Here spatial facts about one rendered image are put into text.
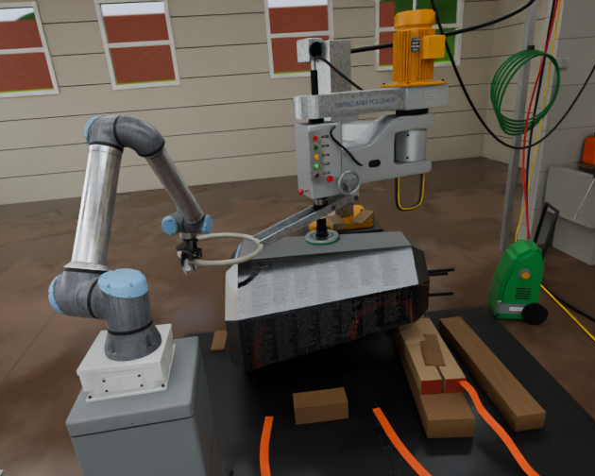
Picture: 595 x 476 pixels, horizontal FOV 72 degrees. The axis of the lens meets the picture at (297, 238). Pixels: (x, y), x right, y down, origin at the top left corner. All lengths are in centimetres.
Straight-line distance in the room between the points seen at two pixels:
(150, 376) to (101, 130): 89
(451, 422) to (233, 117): 695
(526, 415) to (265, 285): 152
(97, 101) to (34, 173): 183
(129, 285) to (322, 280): 122
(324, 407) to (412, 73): 198
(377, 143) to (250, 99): 595
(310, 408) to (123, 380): 120
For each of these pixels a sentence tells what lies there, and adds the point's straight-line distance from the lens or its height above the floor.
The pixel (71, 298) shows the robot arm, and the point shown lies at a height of 118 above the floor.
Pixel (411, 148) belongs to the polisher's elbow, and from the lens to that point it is 274.
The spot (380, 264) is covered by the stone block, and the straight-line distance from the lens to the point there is 244.
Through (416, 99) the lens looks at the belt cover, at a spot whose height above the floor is 166.
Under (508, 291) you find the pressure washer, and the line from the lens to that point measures 345.
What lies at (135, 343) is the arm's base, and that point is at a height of 102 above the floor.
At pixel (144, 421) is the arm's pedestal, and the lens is 156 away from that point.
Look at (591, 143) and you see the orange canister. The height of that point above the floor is 106.
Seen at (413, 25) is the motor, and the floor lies 206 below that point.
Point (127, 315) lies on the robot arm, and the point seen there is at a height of 112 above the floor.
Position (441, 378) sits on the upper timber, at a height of 20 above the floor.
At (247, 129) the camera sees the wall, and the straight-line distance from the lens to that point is 837.
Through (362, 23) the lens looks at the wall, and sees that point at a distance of 876.
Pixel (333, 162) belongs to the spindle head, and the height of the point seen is 136.
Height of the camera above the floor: 181
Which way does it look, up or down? 21 degrees down
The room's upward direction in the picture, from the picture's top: 4 degrees counter-clockwise
